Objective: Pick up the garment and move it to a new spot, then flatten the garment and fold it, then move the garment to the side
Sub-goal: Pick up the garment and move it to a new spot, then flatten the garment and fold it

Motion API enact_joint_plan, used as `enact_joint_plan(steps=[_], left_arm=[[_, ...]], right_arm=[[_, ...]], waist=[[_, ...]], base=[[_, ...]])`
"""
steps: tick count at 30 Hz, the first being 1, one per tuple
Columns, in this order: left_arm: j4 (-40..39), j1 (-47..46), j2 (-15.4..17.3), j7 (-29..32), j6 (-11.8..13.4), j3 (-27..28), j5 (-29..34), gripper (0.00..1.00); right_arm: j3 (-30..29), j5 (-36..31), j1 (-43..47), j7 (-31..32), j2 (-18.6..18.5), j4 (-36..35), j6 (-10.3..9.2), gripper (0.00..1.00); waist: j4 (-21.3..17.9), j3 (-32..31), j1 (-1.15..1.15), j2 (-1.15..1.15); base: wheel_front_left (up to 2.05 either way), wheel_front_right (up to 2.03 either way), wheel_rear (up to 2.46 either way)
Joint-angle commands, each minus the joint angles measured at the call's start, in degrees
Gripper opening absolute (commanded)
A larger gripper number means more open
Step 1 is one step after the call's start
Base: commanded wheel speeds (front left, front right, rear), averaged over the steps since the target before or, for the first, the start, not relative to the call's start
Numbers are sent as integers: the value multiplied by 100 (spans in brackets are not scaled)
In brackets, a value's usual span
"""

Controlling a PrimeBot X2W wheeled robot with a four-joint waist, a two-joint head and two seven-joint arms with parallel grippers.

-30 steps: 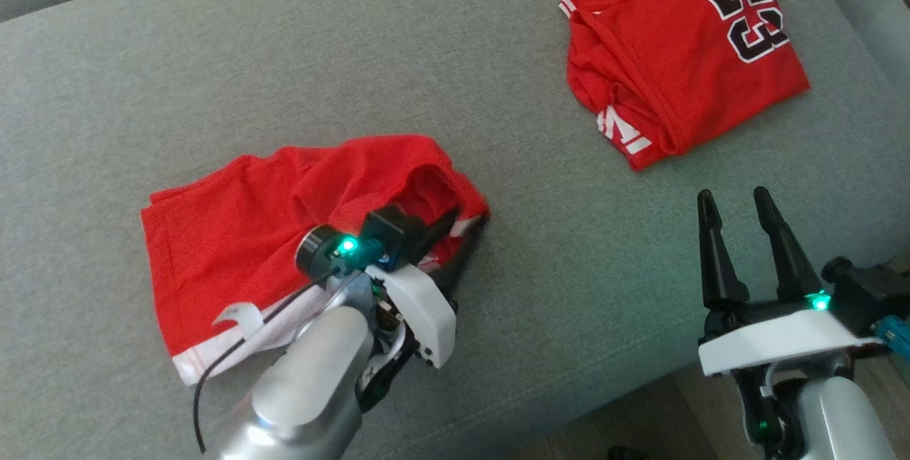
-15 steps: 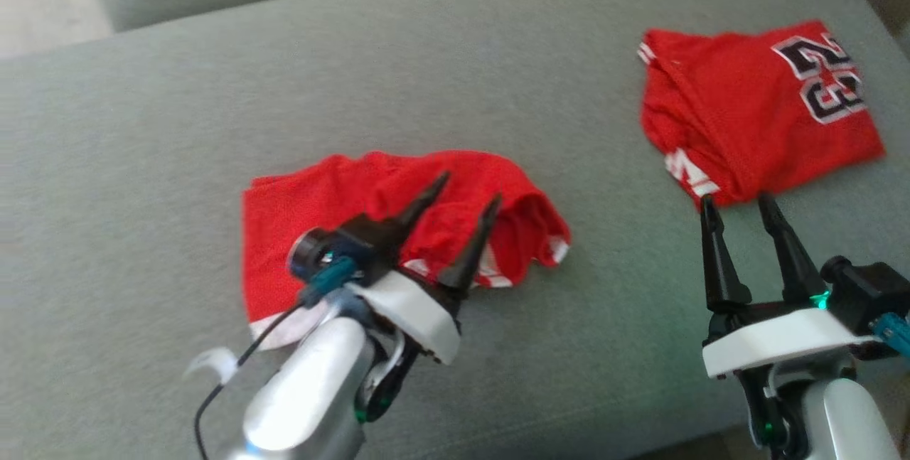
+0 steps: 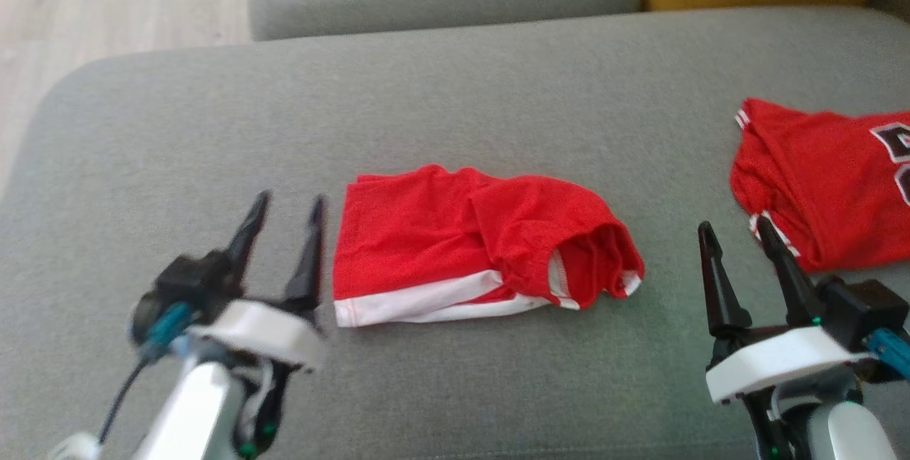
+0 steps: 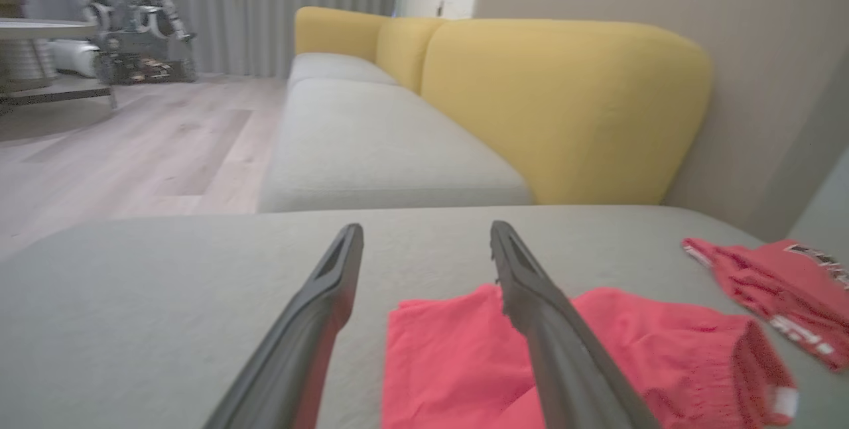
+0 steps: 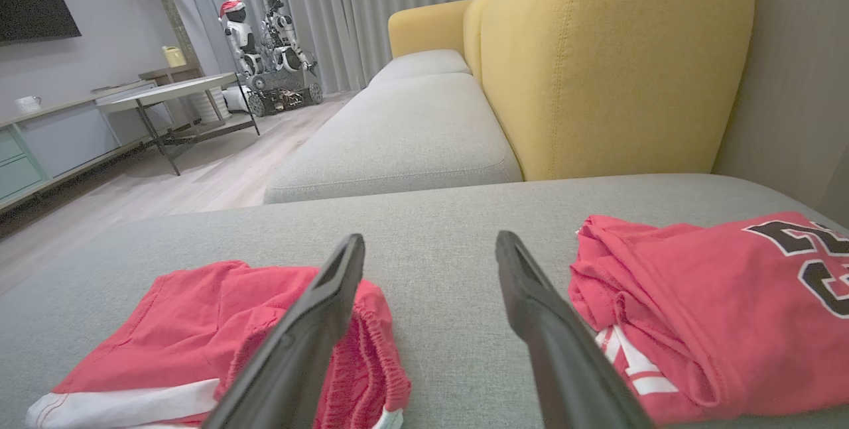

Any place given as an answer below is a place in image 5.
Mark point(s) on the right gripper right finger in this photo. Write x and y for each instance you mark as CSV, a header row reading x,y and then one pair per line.
x,y
564,363

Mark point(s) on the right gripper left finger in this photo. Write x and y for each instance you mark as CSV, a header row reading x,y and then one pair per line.
x,y
305,349

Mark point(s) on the red shorts white trim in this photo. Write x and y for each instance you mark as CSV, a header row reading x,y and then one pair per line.
x,y
179,329

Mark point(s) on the red jersey shirt white sleeves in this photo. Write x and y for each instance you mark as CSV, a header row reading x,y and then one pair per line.
x,y
716,323

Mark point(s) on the grey tracked robot base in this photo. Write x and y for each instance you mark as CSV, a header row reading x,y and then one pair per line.
x,y
285,87

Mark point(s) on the large grey sofa seat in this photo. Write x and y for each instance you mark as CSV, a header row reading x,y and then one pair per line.
x,y
431,217

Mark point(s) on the grey sofa seat cushion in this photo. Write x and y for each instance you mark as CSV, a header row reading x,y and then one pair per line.
x,y
404,130

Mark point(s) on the white ribbed plant pot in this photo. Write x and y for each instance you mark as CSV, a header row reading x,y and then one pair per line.
x,y
211,104

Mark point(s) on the grey metal-legged coffee table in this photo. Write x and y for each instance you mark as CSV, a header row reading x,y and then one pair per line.
x,y
169,89

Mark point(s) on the small grey sofa cushion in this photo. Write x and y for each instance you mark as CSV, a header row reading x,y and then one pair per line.
x,y
421,65

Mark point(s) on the white humanoid robot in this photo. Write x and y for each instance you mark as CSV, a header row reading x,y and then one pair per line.
x,y
286,34

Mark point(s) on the long low tv cabinet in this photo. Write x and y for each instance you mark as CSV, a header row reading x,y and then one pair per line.
x,y
60,144

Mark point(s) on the yellow kettle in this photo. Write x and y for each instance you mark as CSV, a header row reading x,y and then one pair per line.
x,y
174,56

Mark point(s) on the humanoid robot santa hat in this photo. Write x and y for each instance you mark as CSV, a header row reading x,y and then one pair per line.
x,y
240,34

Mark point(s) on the yellow sofa end backrest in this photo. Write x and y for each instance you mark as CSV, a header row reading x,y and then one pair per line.
x,y
428,28

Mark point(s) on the grey pleated curtain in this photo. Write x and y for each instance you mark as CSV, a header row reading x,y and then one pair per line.
x,y
371,4

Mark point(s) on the white cup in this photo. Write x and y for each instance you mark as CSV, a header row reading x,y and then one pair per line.
x,y
28,105

